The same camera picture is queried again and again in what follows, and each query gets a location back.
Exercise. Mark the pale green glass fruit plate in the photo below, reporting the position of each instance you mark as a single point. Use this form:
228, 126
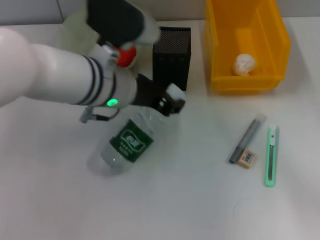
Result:
75, 32

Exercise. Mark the green utility knife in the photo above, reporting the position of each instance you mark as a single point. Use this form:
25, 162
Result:
271, 160

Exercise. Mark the clear green-label water bottle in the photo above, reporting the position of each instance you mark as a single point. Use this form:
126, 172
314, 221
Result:
130, 142

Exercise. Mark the beige eraser with barcode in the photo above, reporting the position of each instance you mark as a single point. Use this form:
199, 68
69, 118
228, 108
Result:
247, 158

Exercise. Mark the white paper ball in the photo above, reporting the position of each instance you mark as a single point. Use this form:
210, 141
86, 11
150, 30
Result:
245, 63

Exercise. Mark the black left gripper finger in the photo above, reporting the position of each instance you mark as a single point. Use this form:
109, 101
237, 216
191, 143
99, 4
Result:
164, 106
179, 106

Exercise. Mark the yellow plastic bin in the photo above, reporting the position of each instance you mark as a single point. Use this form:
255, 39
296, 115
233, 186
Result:
250, 37

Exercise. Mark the red-orange fruit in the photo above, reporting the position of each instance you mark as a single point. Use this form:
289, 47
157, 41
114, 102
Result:
126, 57

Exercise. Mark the grey pen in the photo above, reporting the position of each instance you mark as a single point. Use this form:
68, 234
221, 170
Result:
246, 138

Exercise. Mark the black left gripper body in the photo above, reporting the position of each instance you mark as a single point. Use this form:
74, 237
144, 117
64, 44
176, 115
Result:
147, 93

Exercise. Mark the black mesh pen holder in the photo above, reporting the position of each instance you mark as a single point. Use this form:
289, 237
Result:
175, 62

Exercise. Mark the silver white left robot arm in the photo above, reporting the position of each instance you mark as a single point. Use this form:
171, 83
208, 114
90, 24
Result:
55, 72

